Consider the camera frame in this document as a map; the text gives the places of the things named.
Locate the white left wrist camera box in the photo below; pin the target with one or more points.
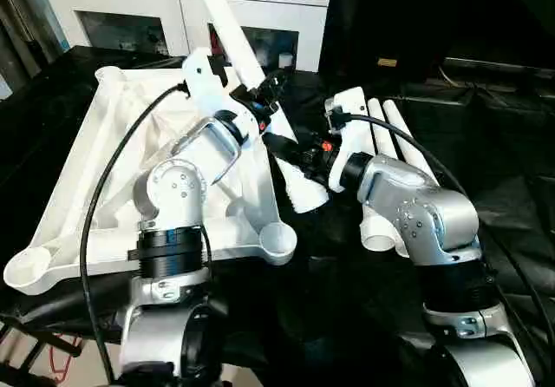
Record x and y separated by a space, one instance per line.
201 79

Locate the white plastic table leg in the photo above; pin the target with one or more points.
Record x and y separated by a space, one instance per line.
375 231
408 140
227 14
381 127

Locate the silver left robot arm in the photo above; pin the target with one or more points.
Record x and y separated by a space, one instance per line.
182 196

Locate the dark low shelf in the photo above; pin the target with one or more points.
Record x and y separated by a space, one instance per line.
503 64

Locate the black stand frame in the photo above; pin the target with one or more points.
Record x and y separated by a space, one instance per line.
26 331

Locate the small tan label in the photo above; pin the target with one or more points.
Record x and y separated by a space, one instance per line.
388 62

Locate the black work mat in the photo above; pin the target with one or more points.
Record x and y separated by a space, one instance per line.
347 318

